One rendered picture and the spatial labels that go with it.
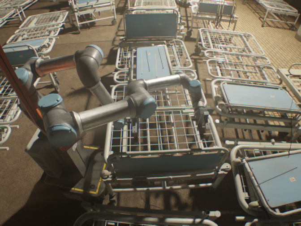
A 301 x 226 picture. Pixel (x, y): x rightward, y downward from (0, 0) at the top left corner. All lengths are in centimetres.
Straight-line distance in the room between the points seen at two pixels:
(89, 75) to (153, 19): 185
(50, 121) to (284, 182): 143
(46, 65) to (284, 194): 167
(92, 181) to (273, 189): 130
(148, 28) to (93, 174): 200
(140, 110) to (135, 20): 194
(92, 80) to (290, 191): 138
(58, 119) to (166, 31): 222
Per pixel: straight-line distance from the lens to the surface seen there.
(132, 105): 90
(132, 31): 277
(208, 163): 130
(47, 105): 90
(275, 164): 155
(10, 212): 215
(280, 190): 144
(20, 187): 219
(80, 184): 161
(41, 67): 126
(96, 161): 166
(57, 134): 81
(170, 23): 275
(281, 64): 410
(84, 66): 99
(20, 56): 272
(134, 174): 129
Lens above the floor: 169
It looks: 47 degrees down
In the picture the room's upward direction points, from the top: straight up
